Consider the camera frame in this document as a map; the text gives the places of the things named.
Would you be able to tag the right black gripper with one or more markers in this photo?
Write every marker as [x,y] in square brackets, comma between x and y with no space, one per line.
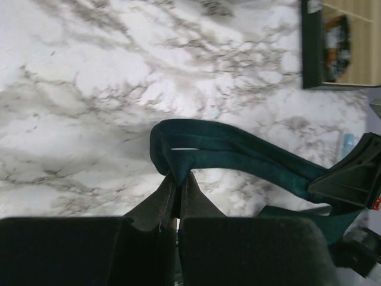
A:
[356,180]

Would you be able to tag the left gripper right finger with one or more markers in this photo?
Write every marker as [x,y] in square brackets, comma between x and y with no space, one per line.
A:
[194,203]

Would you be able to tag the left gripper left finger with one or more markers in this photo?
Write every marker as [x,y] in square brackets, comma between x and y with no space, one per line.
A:
[156,210]

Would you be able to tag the dark green tie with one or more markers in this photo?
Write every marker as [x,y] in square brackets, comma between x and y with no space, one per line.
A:
[180,145]

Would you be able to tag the light blue scissors package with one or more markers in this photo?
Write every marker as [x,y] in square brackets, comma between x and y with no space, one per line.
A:
[348,143]

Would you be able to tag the rolled patterned tie in box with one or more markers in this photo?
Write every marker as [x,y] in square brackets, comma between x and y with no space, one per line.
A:
[337,45]

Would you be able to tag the black tie storage box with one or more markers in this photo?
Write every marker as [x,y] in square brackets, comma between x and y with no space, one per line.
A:
[364,69]

